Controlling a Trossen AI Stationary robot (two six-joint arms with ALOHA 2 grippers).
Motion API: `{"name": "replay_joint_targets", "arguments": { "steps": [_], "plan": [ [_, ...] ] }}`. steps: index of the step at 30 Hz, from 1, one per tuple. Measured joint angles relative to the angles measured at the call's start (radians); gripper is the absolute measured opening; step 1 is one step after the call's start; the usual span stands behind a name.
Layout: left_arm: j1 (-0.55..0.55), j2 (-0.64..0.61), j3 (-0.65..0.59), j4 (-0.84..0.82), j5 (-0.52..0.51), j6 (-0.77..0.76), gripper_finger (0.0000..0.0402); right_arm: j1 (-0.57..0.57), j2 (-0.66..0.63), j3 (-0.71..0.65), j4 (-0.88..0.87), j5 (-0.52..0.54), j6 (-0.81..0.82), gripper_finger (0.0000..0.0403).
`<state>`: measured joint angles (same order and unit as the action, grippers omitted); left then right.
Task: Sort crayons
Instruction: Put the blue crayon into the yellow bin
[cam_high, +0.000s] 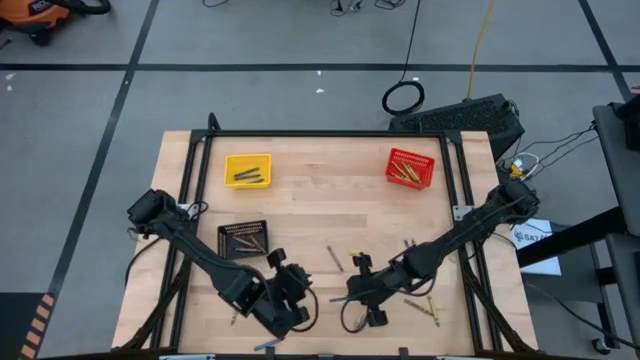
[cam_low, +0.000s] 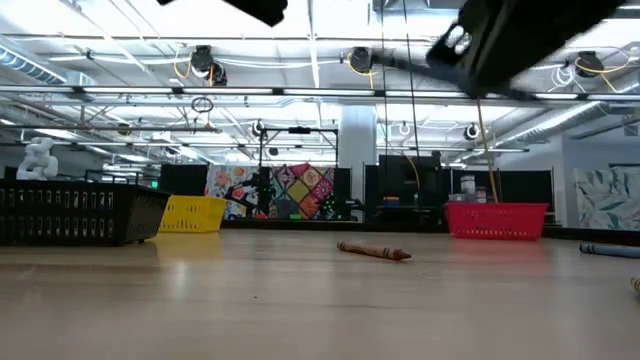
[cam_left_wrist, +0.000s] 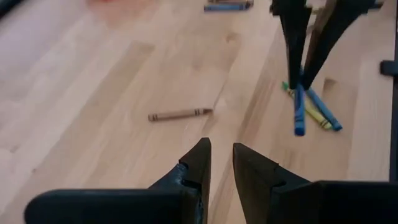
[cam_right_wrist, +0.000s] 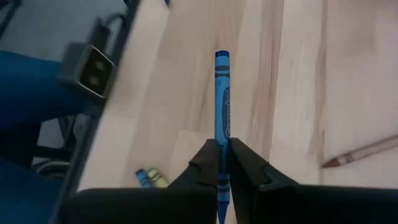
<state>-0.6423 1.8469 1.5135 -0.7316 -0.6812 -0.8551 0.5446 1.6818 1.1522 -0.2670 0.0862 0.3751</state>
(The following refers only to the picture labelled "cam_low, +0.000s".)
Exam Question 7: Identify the stacked storage containers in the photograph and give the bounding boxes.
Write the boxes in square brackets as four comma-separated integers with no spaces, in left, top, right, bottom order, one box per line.
[447,173,489,204]

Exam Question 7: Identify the red plastic basket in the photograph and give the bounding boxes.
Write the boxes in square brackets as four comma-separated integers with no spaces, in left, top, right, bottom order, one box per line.
[443,201,550,242]

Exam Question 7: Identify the black partition panel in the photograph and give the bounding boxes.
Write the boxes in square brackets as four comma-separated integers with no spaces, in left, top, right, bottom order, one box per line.
[452,167,556,214]

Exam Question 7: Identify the black equipment cabinet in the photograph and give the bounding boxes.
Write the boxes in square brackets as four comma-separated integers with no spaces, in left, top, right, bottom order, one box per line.
[364,154,451,224]

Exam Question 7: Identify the white square pillar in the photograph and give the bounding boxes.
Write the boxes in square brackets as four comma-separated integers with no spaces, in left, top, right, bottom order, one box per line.
[338,104,379,221]

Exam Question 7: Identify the blue crayon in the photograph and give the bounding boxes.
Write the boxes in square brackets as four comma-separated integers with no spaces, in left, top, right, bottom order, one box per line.
[578,242,640,260]

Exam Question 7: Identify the black screen panel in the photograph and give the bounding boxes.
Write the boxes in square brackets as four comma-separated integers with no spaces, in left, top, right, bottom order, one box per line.
[158,163,209,197]

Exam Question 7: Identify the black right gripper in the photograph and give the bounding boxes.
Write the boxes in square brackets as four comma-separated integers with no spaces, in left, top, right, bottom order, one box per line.
[427,0,626,99]

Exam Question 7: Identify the colourful patchwork panel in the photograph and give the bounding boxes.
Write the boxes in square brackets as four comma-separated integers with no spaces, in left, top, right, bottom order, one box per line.
[204,162,337,221]

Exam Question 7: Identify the brown crayon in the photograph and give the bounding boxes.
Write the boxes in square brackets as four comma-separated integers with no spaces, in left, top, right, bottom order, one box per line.
[335,240,413,262]

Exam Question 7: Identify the black plastic basket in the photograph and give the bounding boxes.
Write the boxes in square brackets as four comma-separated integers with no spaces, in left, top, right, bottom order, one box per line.
[0,178,170,247]

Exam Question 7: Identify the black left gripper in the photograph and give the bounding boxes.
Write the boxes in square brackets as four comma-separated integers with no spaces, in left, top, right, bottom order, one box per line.
[222,0,290,28]

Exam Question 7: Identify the yellow plastic basket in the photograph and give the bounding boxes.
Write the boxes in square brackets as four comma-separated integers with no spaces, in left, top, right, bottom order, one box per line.
[158,194,228,234]

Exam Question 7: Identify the ceiling light rail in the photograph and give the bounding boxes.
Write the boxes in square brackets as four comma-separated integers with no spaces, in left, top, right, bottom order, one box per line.
[0,84,640,101]

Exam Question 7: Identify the black stand frame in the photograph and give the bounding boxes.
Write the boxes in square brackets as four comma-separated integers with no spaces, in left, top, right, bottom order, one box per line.
[257,125,340,221]

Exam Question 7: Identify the silver ventilation duct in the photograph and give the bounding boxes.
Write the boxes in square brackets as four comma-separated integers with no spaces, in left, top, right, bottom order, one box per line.
[0,44,69,86]
[492,99,640,146]

